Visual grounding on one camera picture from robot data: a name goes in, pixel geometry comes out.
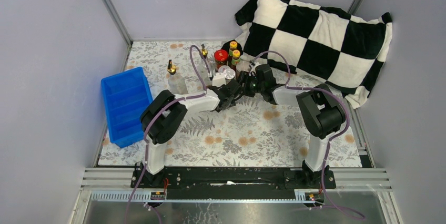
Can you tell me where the metal lid shaker jar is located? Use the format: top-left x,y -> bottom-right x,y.
222,68 -> 236,84

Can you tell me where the glass oil bottle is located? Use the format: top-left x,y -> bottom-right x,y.
167,59 -> 188,95
200,44 -> 214,87

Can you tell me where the blue divided plastic bin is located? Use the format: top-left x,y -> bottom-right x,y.
100,67 -> 153,148

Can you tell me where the tall glass spice canister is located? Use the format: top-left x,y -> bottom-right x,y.
236,60 -> 251,77

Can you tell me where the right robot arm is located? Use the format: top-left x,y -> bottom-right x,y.
237,64 -> 350,188

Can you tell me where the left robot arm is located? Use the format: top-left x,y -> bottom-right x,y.
140,80 -> 243,188

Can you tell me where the white lid sauce jar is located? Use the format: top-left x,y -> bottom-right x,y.
218,65 -> 231,74

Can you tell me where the front sauce bottle yellow cap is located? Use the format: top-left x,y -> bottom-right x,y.
230,49 -> 240,71

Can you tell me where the sauce bottle yellow cap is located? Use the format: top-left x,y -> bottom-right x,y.
227,40 -> 238,66
230,49 -> 240,71

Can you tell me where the red lid chili jar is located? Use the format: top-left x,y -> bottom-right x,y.
214,49 -> 229,71

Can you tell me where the floral fern tablecloth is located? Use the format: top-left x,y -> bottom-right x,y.
97,40 -> 363,168

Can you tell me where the back sauce bottle yellow cap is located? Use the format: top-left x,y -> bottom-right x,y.
227,40 -> 238,66

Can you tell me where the black white checkered pillow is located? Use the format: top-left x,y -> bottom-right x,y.
235,0 -> 393,108

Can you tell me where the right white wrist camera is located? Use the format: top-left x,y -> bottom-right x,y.
249,62 -> 261,75

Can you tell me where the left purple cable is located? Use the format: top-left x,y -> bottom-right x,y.
124,45 -> 214,224

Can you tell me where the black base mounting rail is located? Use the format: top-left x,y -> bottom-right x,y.
130,164 -> 336,200

